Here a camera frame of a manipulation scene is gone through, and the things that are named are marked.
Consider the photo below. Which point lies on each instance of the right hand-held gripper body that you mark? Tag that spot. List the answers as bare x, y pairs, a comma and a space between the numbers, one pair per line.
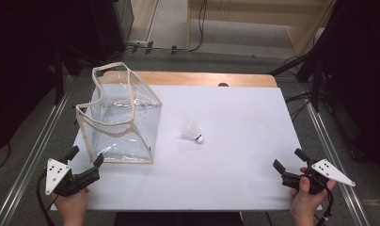
319, 175

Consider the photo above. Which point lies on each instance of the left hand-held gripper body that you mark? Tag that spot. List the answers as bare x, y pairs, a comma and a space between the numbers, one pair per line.
57, 176

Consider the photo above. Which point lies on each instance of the clear plastic bag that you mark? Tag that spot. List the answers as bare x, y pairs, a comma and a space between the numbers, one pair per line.
119, 116

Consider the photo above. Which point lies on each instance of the white shuttlecock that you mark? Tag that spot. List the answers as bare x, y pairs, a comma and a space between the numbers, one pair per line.
193, 132

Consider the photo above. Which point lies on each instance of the person's right hand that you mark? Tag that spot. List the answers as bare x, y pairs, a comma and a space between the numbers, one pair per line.
308, 201

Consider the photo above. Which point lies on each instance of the person's left hand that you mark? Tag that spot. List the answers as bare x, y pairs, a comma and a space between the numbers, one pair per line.
72, 203

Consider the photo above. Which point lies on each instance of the white table mat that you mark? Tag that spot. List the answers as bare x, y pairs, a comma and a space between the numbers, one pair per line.
229, 150

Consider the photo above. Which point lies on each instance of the black metal stand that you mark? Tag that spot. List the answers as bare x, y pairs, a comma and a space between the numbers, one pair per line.
58, 75
310, 72

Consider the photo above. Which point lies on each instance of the aluminium floor rail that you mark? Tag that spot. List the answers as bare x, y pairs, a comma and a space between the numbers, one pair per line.
31, 157
334, 160

